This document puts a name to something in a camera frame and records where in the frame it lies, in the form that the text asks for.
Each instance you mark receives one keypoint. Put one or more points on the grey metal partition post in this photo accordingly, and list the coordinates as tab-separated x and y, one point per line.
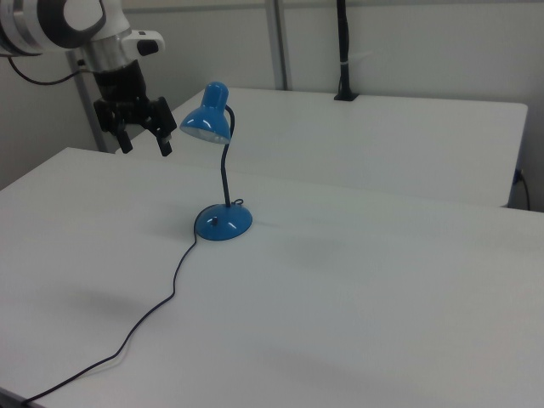
278	42
85	110

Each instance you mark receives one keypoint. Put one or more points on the blue desk lamp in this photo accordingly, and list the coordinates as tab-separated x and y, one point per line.
221	227

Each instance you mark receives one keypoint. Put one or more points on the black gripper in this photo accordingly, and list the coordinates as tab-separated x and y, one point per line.
123	89

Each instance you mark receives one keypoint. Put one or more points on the white adjoining table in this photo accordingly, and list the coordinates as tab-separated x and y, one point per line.
382	140

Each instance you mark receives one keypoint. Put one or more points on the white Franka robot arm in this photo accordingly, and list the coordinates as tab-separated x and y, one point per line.
25	25

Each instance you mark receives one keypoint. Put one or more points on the black pole with clamp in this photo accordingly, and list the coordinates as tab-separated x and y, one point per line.
343	42

